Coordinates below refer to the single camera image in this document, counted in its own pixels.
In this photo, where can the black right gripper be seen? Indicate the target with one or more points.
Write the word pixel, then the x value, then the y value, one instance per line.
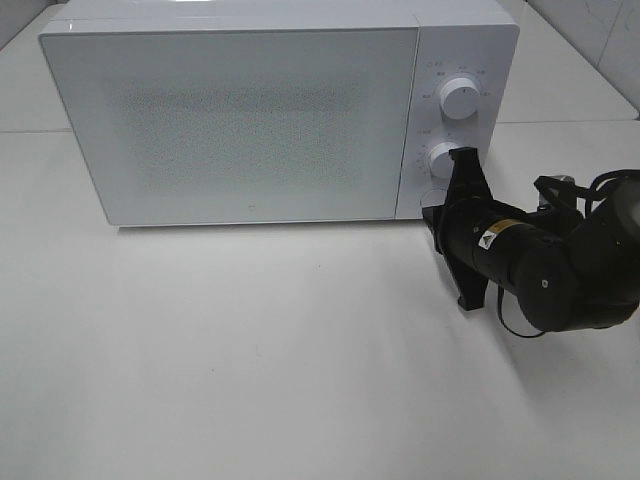
pixel 481 240

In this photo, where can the lower white timer knob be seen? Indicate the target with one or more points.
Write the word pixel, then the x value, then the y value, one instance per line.
pixel 439 159

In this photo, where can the upper white power knob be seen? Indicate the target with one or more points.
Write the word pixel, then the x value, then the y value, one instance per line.
pixel 458 96

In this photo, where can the round white door release button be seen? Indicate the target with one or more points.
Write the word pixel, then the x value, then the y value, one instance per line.
pixel 433 198

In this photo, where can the white microwave oven body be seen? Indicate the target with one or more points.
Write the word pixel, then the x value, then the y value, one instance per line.
pixel 477 38

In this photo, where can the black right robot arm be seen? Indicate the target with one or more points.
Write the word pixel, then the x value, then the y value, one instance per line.
pixel 572 264

